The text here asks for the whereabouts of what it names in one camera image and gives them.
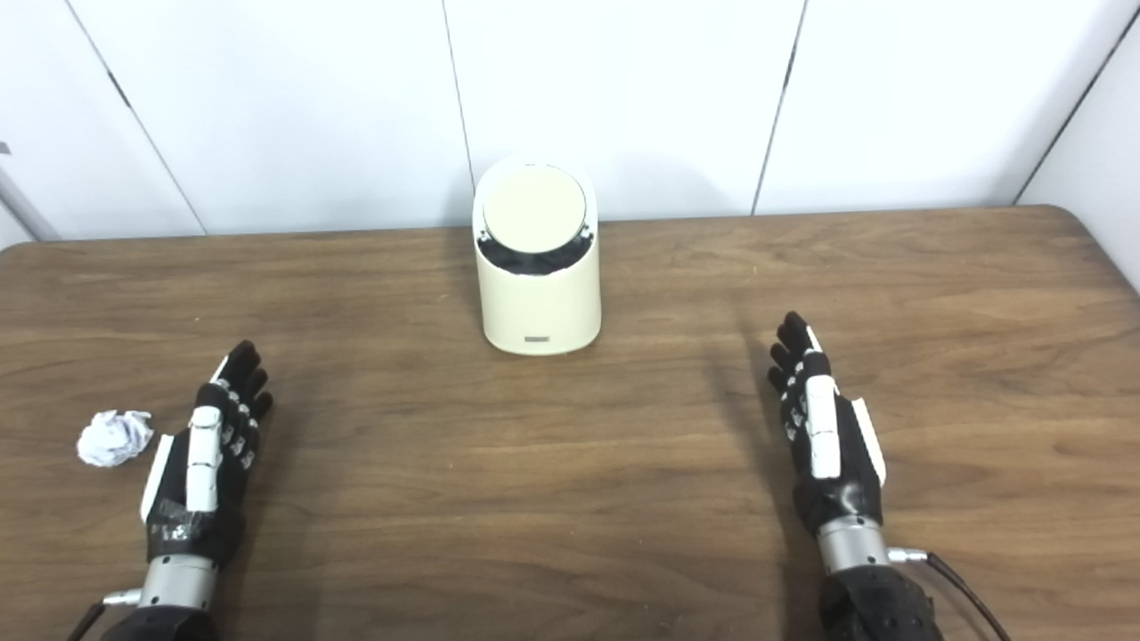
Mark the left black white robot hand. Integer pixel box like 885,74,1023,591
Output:
140,340,274,566

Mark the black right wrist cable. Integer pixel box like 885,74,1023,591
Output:
888,546,1012,641

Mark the cream round bin lid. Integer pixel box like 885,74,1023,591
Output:
482,166,589,252

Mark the grey wall post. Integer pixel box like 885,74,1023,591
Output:
0,142,63,243

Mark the cream-colored round bin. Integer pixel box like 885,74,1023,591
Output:
471,158,603,356

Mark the black bin liner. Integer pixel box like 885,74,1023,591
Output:
477,227,596,275

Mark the white paper ball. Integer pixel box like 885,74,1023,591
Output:
77,410,154,468

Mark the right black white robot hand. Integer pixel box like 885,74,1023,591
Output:
768,311,889,537

